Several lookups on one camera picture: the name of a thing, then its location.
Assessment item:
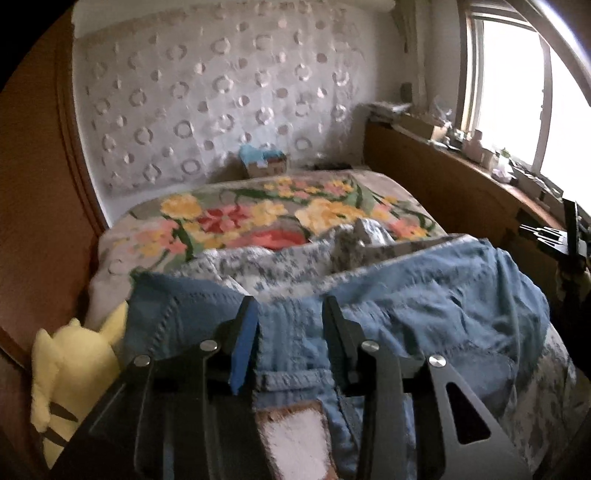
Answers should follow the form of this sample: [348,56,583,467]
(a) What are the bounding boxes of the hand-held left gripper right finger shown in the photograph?
[322,295,533,480]

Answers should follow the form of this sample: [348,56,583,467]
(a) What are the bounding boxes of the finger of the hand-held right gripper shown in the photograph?
[519,223,568,254]

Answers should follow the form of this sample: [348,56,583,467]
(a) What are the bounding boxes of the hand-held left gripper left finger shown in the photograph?
[50,295,259,480]

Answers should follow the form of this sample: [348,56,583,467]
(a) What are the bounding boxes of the blue denim pants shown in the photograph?
[122,237,552,480]

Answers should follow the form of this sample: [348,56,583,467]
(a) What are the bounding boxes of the blue white floral quilt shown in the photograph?
[173,219,579,480]

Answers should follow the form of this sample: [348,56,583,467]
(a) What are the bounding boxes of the wooden headboard shelf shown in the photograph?
[364,117,570,261]

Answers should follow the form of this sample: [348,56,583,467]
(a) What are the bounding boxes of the colourful flower blanket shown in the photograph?
[88,171,448,326]

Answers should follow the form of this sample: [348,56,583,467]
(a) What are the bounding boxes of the window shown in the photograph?
[455,0,591,215]

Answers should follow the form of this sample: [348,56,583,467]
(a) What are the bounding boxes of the yellow plush toy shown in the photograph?
[30,300,131,469]

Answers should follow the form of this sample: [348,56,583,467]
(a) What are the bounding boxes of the stack of papers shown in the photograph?
[367,102,413,123]

